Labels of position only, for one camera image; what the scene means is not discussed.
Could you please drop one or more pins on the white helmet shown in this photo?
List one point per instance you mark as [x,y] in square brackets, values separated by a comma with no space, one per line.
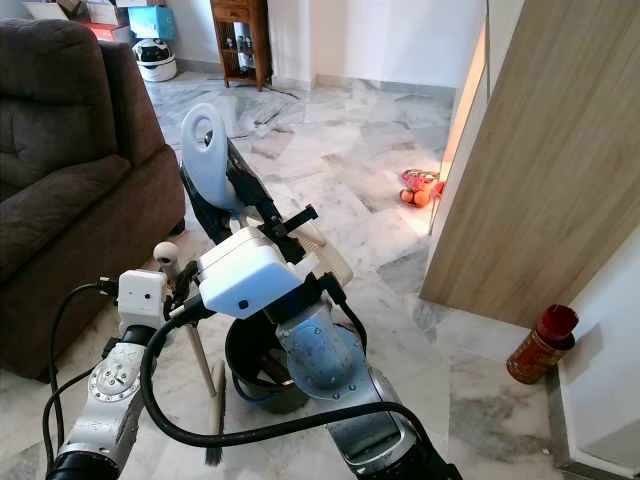
[157,60]

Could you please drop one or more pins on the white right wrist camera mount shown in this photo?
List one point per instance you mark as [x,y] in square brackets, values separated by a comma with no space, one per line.
[250,270]

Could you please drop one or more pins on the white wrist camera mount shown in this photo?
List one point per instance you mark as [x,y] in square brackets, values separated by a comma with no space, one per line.
[140,298]
[250,270]

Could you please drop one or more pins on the small brown wooden cabinet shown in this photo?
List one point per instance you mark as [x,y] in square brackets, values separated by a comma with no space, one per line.
[240,40]

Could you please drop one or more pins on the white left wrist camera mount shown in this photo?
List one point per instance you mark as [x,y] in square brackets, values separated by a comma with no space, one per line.
[140,298]

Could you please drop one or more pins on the dark brown sofa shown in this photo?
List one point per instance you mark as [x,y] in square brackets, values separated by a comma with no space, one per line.
[70,200]

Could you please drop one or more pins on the orange can with red lid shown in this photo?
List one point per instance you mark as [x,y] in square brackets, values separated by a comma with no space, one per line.
[535,357]

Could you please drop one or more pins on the blue box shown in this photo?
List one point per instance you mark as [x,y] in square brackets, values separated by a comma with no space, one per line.
[152,22]

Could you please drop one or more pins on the red orange toy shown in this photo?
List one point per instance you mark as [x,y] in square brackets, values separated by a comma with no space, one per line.
[420,188]

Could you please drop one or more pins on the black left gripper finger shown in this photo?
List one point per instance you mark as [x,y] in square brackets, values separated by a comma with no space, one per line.
[187,278]

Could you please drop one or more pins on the red box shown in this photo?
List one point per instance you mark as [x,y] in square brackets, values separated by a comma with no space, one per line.
[108,32]

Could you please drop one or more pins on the light wooden panel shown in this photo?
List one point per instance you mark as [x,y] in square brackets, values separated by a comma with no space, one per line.
[540,160]

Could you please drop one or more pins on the brown cardboard box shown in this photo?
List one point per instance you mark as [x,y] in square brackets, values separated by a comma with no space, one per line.
[70,10]

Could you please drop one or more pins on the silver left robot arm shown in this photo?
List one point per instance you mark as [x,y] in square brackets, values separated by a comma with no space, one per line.
[110,400]

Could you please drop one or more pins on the small black bucket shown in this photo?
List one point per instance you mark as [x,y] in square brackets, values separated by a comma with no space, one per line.
[265,400]

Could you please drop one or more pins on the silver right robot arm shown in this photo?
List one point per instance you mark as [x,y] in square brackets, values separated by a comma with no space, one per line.
[320,350]

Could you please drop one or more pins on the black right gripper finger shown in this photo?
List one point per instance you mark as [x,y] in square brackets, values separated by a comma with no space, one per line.
[200,215]
[260,200]

